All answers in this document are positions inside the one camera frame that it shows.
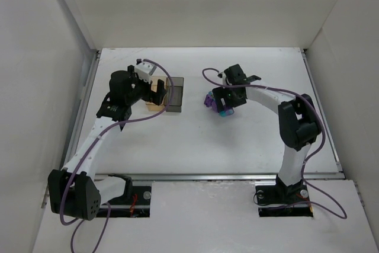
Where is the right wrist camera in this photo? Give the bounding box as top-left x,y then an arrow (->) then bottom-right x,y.
217,71 -> 231,88

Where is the round teal printed lego tile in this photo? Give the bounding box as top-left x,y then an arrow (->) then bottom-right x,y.
219,108 -> 235,117

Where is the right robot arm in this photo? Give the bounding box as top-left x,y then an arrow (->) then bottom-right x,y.
212,65 -> 322,206

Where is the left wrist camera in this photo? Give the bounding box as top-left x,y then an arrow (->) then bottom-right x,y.
134,59 -> 157,84

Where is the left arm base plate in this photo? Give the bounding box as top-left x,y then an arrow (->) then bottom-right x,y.
109,184 -> 152,218

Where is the smoky grey transparent container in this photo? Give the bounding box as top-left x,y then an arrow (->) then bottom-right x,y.
163,77 -> 184,113

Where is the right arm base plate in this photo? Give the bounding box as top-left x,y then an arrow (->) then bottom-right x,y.
255,182 -> 313,217

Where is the purple lego brick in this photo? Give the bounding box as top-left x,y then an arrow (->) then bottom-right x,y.
204,92 -> 218,113

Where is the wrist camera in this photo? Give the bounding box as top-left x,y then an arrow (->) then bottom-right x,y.
217,71 -> 231,88
134,59 -> 157,84

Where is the left aluminium rail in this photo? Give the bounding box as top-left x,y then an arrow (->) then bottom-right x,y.
41,50 -> 101,208

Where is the aluminium table edge rail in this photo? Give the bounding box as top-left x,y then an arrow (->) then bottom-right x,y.
301,48 -> 346,174

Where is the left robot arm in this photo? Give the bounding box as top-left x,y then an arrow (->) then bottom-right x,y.
48,59 -> 167,226

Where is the front aluminium rail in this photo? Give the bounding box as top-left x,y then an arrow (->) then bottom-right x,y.
94,171 -> 346,183

